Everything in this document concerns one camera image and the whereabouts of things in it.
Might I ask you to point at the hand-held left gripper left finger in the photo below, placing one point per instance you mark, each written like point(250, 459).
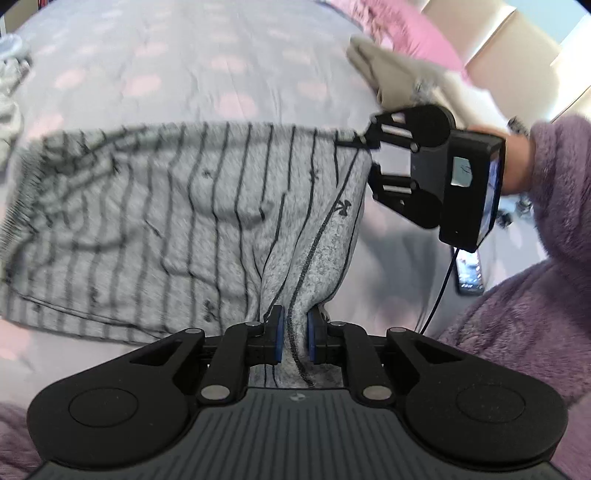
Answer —
point(277, 337)

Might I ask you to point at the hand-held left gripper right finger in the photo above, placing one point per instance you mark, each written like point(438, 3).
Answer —
point(314, 339)

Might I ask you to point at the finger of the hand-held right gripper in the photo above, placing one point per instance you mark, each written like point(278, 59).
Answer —
point(388, 184)
point(358, 140)

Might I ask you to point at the grey striped pyjama pants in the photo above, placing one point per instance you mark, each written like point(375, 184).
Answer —
point(161, 221)

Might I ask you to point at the person's right forearm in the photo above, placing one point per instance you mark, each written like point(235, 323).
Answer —
point(563, 184)

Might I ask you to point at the person's right hand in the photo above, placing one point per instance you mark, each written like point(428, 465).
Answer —
point(519, 161)

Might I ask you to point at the taupe fleece blanket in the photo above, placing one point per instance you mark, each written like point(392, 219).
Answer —
point(392, 78)

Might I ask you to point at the black smartphone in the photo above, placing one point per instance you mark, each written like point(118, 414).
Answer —
point(468, 277)

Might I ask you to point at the plain pink pillow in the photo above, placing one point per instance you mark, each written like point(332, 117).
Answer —
point(415, 37)

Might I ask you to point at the beige padded headboard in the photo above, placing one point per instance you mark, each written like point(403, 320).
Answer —
point(508, 55)

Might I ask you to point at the person's purple fleece robe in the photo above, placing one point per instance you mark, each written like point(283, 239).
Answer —
point(521, 332)

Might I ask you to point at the bed with pink-dotted grey sheet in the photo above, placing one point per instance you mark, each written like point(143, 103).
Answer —
point(184, 60)

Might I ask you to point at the light grey hoodie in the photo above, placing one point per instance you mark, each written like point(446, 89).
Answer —
point(9, 110)

